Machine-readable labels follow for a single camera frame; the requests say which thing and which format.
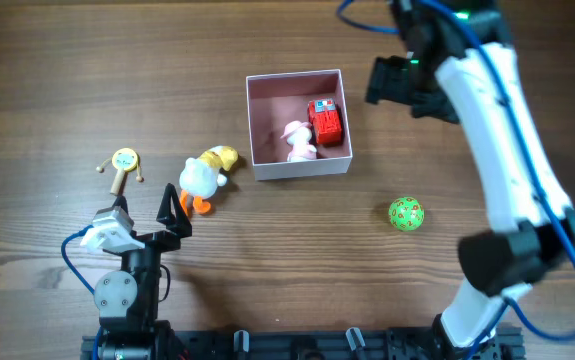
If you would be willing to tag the yellow wooden rattle drum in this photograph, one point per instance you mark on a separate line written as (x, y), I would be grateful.
(124, 160)

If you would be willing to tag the green numbered ball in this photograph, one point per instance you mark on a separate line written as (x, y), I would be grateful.
(406, 214)

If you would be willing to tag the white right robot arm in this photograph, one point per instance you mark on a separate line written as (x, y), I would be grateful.
(461, 67)

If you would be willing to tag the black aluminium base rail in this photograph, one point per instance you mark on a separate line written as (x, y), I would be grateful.
(390, 344)

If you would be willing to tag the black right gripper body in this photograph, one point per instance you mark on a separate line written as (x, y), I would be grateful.
(384, 80)

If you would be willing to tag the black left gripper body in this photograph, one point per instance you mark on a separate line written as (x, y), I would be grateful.
(153, 240)

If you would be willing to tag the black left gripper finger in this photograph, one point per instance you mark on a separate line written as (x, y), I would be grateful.
(172, 215)
(121, 202)

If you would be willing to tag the white plush duck yellow hat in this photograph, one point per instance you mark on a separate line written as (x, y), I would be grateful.
(201, 177)

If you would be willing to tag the red toy fire truck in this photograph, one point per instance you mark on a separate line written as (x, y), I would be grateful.
(325, 120)

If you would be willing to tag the pink cardboard box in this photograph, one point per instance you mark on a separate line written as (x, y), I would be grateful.
(273, 101)

